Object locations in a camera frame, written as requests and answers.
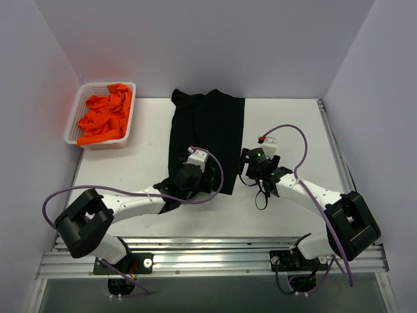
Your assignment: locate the purple cable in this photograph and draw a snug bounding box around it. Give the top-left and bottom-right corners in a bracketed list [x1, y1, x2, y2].
[42, 147, 225, 297]
[262, 123, 354, 288]

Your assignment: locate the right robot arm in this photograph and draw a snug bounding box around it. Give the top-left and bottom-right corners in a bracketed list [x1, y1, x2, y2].
[239, 147, 381, 269]

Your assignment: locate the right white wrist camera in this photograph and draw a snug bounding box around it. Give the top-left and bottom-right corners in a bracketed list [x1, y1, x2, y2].
[258, 136, 277, 159]

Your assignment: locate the right side aluminium rail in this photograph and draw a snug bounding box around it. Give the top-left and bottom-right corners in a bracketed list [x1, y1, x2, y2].
[317, 99, 356, 193]

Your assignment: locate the aluminium rail frame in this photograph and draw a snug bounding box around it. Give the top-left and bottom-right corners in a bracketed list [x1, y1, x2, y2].
[35, 236, 390, 280]

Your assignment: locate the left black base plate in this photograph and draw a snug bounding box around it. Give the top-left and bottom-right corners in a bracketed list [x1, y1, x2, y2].
[93, 252, 154, 275]

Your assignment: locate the black t-shirt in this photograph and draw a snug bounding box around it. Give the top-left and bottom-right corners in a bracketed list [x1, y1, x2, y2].
[168, 89, 245, 195]

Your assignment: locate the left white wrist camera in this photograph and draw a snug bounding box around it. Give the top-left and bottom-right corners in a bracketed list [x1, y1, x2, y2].
[186, 146, 209, 172]

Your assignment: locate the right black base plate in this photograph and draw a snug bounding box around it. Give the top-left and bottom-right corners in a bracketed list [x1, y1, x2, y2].
[269, 250, 328, 272]

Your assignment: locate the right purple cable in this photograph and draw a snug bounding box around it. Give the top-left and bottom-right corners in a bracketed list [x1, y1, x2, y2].
[262, 123, 354, 288]

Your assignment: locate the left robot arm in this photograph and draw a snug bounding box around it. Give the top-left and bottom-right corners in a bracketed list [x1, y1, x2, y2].
[55, 159, 218, 273]

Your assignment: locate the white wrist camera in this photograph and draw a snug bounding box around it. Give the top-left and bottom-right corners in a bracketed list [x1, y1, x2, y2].
[258, 136, 277, 159]
[186, 146, 209, 172]

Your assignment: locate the white plastic basket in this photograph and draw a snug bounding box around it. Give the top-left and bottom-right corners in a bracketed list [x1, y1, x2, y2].
[64, 82, 136, 150]

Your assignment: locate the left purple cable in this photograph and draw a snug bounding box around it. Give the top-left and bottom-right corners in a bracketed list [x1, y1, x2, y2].
[42, 147, 225, 297]

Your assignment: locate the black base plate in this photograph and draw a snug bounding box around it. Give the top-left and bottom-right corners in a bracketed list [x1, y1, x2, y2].
[93, 252, 154, 275]
[269, 250, 328, 272]

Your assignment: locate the orange t-shirt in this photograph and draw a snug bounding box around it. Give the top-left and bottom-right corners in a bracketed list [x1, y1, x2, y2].
[77, 83, 133, 145]

